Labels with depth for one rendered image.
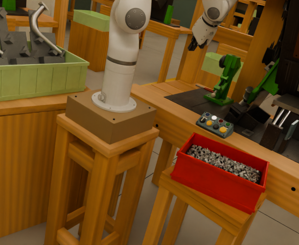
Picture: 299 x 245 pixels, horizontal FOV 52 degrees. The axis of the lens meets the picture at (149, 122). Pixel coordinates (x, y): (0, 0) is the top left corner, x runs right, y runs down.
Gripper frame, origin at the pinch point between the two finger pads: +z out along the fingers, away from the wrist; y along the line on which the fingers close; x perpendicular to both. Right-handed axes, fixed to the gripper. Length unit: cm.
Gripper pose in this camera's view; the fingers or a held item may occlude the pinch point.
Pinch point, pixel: (192, 46)
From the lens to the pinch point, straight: 142.6
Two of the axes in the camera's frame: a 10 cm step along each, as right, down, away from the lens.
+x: -8.8, 0.8, -4.7
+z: -3.7, 5.1, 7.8
